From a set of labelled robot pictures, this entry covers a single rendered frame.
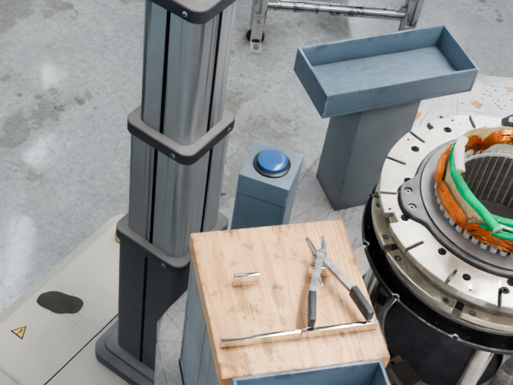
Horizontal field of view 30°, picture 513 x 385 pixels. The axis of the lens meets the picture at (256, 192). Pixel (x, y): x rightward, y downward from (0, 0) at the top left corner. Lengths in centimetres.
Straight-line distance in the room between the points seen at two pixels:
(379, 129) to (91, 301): 84
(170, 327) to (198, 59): 39
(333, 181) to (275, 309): 51
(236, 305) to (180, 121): 41
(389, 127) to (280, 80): 153
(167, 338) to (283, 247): 32
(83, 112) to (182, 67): 149
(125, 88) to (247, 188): 165
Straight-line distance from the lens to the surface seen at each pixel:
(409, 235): 115
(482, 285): 113
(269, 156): 126
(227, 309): 108
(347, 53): 146
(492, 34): 338
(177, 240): 158
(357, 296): 108
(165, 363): 137
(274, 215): 129
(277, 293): 110
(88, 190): 260
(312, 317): 105
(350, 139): 147
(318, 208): 157
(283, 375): 104
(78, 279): 209
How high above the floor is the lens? 195
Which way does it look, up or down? 48 degrees down
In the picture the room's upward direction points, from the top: 10 degrees clockwise
